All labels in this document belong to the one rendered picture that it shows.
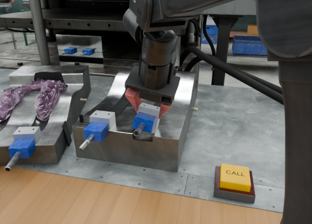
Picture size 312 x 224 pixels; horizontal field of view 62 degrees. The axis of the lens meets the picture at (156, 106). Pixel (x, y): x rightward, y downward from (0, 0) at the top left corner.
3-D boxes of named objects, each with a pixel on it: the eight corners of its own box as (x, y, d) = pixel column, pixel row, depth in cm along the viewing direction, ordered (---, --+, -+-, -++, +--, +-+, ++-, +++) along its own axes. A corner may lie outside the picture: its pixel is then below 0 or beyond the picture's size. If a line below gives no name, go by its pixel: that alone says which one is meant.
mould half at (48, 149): (58, 163, 64) (50, 124, 59) (-53, 168, 62) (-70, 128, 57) (91, 90, 109) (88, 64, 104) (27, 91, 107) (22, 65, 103)
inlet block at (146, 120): (146, 149, 50) (152, 123, 48) (120, 142, 50) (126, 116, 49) (157, 128, 62) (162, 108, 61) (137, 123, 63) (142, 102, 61)
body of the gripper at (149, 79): (133, 72, 56) (135, 42, 51) (179, 83, 55) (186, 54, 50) (123, 90, 52) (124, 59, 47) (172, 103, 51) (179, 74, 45)
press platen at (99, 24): (189, 62, 122) (191, 23, 115) (-35, 49, 150) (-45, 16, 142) (202, 34, 196) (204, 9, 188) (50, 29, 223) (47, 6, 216)
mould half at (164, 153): (177, 172, 61) (179, 121, 55) (76, 157, 66) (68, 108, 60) (197, 94, 105) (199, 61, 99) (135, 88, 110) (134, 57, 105)
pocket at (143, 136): (153, 150, 59) (153, 136, 58) (132, 147, 61) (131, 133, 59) (158, 140, 64) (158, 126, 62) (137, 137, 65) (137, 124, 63)
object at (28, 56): (185, 91, 128) (185, 77, 125) (-31, 73, 156) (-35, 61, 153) (199, 53, 202) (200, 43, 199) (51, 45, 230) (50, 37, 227)
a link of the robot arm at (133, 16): (113, 33, 52) (117, -31, 44) (150, 29, 56) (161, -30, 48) (136, 66, 45) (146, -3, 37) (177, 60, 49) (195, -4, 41)
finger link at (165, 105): (143, 102, 62) (146, 70, 55) (172, 109, 61) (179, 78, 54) (134, 121, 57) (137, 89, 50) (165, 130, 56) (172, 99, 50)
